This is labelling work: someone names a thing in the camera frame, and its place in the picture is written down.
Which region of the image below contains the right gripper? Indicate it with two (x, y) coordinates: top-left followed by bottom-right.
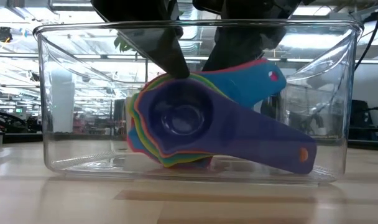
(191, 0), (302, 73)

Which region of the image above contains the light blue measuring cup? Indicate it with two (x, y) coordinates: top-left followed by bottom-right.
(127, 58), (288, 169)

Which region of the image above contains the green measuring cup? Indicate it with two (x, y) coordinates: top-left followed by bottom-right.
(129, 73), (229, 168)

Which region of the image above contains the clear plastic basket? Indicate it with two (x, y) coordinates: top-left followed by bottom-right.
(32, 19), (364, 185)

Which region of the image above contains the black equipment on bench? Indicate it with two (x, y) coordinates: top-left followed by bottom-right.
(347, 99), (378, 141)

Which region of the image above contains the black ceiling-mounted device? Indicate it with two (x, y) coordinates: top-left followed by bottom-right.
(0, 26), (14, 44)

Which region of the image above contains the black hanging cable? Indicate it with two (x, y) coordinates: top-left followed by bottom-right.
(353, 0), (378, 72)

